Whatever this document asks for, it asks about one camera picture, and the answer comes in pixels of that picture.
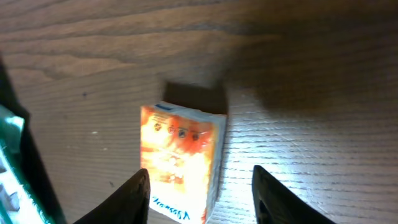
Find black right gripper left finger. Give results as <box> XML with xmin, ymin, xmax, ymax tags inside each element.
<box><xmin>75</xmin><ymin>169</ymin><xmax>150</xmax><ymax>224</ymax></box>

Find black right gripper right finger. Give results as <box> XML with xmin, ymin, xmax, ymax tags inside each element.
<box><xmin>252</xmin><ymin>165</ymin><xmax>335</xmax><ymax>224</ymax></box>

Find orange small box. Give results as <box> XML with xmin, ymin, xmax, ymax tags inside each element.
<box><xmin>141</xmin><ymin>102</ymin><xmax>227</xmax><ymax>224</ymax></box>

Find green white snack bag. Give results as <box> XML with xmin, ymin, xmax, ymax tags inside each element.
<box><xmin>1</xmin><ymin>106</ymin><xmax>54</xmax><ymax>224</ymax></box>

